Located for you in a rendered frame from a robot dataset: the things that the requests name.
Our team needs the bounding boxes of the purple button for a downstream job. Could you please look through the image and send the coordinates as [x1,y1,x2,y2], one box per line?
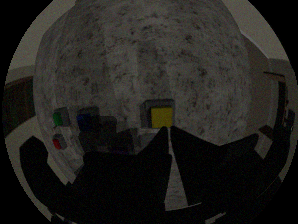
[109,137,136,155]

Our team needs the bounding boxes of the green button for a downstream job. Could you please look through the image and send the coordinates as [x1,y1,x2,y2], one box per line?
[52,107,71,127]

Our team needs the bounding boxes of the yellow button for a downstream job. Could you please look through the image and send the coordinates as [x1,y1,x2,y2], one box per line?
[146,99,176,129]

